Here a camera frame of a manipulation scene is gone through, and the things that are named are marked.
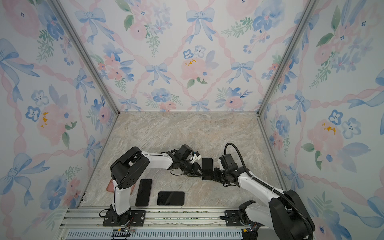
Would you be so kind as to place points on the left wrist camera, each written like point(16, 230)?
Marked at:
point(186, 153)

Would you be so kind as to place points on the black smartphone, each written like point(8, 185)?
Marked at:
point(207, 169)
point(144, 193)

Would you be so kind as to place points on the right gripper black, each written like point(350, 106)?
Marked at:
point(216, 171)

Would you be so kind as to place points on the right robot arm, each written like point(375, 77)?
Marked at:
point(285, 212)

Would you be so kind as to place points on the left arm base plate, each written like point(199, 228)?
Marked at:
point(133, 218)

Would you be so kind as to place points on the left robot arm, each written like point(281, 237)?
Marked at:
point(128, 168)

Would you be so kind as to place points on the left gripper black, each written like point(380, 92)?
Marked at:
point(196, 167)

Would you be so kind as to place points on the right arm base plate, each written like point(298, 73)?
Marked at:
point(237, 218)

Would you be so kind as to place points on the pink phone case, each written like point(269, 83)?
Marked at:
point(110, 188)

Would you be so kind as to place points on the black smartphone horizontal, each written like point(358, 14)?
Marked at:
point(171, 198)

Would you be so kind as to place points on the aluminium rail frame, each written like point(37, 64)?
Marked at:
point(159, 223)

